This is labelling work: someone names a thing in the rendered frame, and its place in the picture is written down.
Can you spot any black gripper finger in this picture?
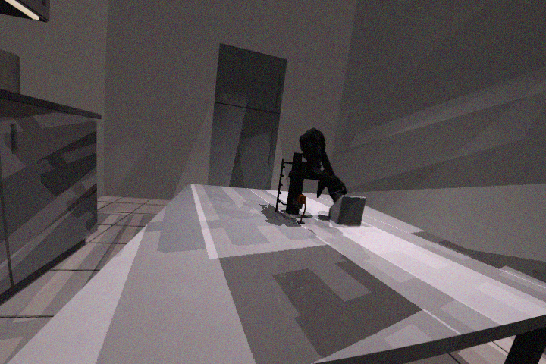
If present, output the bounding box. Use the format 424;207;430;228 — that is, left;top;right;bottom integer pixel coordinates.
291;179;302;196
317;181;330;198

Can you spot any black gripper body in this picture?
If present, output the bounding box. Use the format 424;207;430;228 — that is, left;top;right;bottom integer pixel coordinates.
288;160;334;184

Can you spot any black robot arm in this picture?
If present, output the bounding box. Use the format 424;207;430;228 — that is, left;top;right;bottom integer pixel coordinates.
299;127;347;204

